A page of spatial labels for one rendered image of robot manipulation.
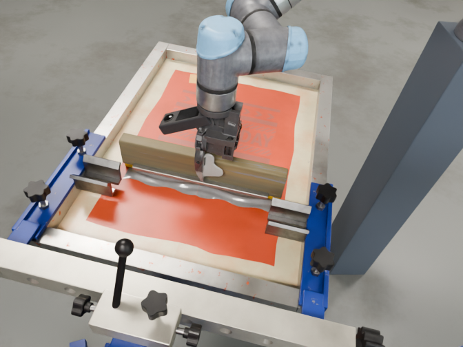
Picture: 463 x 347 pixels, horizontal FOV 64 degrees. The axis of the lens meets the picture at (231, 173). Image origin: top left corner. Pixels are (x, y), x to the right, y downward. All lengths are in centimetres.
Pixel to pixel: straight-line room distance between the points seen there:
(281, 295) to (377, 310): 126
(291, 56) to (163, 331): 49
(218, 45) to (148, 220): 41
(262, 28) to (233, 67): 9
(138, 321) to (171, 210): 32
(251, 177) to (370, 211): 80
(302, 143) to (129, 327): 66
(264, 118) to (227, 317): 63
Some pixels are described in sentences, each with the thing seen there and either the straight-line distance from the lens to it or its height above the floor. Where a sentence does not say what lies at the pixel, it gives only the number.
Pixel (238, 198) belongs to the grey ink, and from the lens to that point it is 87.
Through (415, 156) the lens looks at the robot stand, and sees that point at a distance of 135.
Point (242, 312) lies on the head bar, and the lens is 65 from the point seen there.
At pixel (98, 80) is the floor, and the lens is 292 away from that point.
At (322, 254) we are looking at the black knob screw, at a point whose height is 106.
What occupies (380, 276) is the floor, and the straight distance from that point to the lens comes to 205.
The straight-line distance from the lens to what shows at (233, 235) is 82.
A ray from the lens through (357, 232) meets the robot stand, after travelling 165.
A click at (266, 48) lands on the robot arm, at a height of 133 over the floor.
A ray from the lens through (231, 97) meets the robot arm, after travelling 68.
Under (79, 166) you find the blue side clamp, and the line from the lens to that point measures 90.
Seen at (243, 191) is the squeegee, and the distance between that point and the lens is 85.
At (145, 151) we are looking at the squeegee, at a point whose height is 104.
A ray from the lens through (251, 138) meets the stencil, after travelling 102.
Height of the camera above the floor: 164
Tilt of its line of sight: 48 degrees down
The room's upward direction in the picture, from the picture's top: 8 degrees clockwise
